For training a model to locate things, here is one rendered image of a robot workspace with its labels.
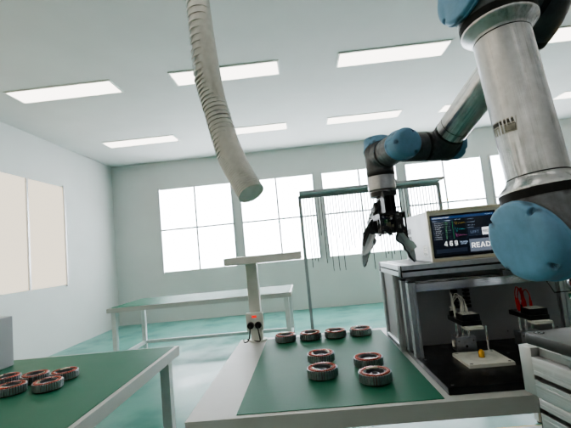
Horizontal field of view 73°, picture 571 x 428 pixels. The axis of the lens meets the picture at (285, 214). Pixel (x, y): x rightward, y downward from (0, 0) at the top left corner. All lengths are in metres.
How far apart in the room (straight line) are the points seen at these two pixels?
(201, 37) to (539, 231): 2.39
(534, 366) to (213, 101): 2.12
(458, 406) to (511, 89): 0.91
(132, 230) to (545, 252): 8.27
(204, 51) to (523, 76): 2.19
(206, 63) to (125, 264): 6.51
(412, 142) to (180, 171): 7.59
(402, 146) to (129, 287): 7.97
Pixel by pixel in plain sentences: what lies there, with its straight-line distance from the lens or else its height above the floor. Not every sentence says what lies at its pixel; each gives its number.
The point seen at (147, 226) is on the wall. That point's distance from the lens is 8.48.
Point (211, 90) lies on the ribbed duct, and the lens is 2.54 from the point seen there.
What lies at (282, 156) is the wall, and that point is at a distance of 8.05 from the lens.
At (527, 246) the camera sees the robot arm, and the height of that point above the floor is 1.19.
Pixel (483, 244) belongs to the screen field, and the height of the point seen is 1.17.
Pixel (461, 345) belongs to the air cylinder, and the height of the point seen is 0.79.
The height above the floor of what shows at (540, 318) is 0.88.
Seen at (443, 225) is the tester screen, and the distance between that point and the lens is 1.64.
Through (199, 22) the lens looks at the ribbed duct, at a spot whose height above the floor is 2.70.
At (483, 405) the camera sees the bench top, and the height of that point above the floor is 0.73.
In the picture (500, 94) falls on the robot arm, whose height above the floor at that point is 1.42.
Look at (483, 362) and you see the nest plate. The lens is 1.53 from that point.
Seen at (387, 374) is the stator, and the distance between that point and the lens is 1.40.
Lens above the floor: 1.22
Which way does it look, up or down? 5 degrees up
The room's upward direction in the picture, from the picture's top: 6 degrees counter-clockwise
